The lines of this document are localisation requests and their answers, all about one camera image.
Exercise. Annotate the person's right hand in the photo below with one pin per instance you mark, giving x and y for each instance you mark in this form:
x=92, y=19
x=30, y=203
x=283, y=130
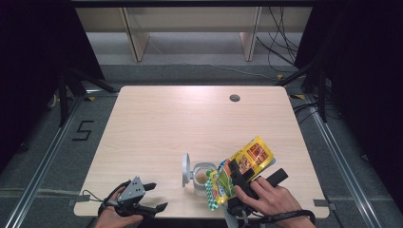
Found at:
x=272, y=198

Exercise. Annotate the metal floor rail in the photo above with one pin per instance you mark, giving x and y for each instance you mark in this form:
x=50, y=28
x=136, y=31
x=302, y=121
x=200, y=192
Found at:
x=47, y=164
x=342, y=164

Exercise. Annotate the yellow spout pouch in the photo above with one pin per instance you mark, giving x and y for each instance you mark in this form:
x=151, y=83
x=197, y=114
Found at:
x=253, y=152

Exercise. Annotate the black metal stand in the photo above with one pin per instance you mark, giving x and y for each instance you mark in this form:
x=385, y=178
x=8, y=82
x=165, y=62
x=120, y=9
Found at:
x=322, y=95
x=63, y=95

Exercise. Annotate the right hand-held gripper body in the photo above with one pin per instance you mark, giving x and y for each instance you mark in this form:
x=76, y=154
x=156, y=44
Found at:
x=238, y=205

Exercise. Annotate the grey tape strip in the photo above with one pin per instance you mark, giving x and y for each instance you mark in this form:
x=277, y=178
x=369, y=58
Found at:
x=326, y=205
x=80, y=199

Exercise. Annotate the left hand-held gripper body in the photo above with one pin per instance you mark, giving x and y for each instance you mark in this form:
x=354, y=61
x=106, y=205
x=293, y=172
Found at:
x=132, y=190

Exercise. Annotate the person's left hand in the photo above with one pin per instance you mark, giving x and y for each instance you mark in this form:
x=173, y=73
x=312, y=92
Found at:
x=111, y=220

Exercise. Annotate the pale wooden shelf unit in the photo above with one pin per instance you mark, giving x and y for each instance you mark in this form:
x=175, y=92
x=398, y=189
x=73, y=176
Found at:
x=190, y=19

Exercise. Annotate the clear jar with grey lid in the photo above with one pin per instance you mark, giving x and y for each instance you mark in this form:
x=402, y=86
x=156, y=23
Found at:
x=201, y=179

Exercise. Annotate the black curtain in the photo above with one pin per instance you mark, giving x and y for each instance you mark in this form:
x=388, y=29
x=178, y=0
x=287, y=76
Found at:
x=31, y=63
x=364, y=79

